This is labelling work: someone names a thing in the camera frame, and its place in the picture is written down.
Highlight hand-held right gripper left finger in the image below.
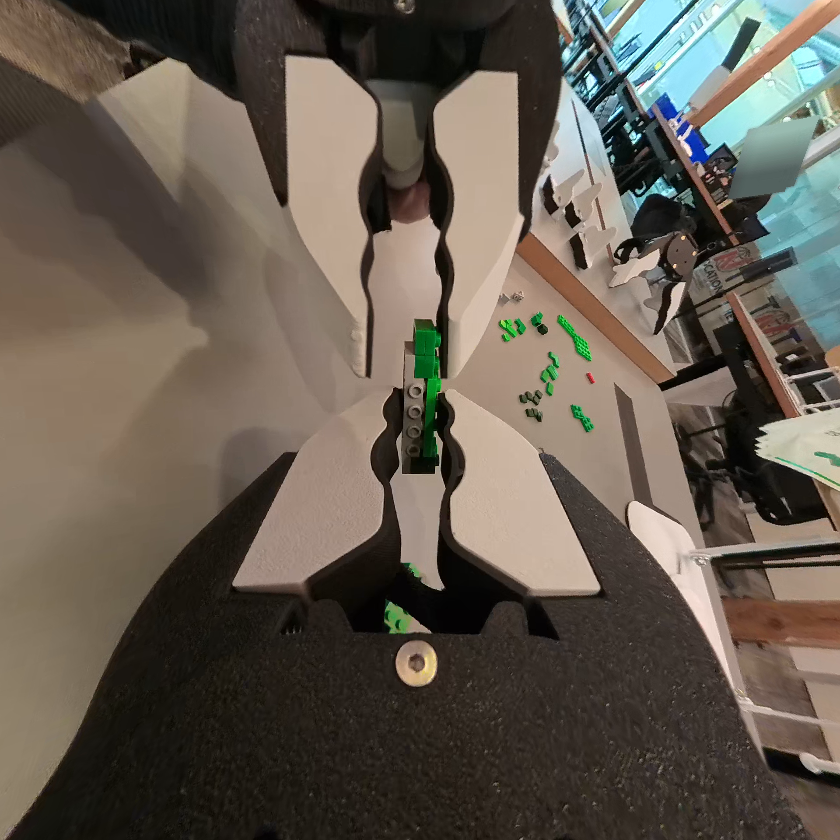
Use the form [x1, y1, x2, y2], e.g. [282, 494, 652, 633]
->
[231, 386, 404, 601]

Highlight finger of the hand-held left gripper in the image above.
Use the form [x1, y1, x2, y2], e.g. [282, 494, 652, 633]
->
[428, 67, 547, 382]
[284, 54, 395, 380]

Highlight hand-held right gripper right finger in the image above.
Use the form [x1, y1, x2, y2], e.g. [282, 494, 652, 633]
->
[436, 388, 602, 599]

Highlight grey and green toy brick build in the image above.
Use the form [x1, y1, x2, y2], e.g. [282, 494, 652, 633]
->
[396, 319, 443, 475]

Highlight white desk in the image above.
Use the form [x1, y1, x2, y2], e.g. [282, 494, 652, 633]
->
[0, 56, 706, 723]

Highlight person's left hand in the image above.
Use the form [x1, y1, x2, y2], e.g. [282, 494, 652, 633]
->
[392, 182, 431, 225]

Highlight white wedge plate black edge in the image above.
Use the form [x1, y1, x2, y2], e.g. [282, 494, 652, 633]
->
[564, 182, 604, 228]
[541, 168, 586, 215]
[570, 226, 618, 269]

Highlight white table with wooden edge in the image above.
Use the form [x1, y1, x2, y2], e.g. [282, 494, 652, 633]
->
[517, 82, 678, 385]

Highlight green toy brick plate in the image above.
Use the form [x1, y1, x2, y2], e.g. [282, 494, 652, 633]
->
[382, 563, 424, 635]

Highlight black metal shelving racks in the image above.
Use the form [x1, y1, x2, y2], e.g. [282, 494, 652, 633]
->
[561, 0, 729, 198]

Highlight scattered green toy bricks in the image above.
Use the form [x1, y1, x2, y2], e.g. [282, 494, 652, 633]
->
[500, 311, 597, 433]

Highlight white plastic panel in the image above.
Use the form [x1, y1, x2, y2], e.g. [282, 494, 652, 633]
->
[625, 500, 746, 700]

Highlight black office chair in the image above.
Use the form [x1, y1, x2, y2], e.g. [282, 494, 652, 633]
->
[631, 193, 698, 245]

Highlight gripper device with brown disc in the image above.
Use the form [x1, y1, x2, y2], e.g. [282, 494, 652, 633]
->
[610, 230, 700, 337]

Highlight black swivel chair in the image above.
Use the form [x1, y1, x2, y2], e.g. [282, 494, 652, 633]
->
[676, 387, 818, 527]

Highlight wooden plank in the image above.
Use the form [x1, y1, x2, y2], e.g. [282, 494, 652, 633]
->
[721, 596, 840, 649]

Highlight white paper bags green print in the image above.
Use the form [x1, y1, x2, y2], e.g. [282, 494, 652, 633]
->
[756, 410, 840, 492]

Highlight white wire rack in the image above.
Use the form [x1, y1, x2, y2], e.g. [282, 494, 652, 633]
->
[688, 535, 840, 778]

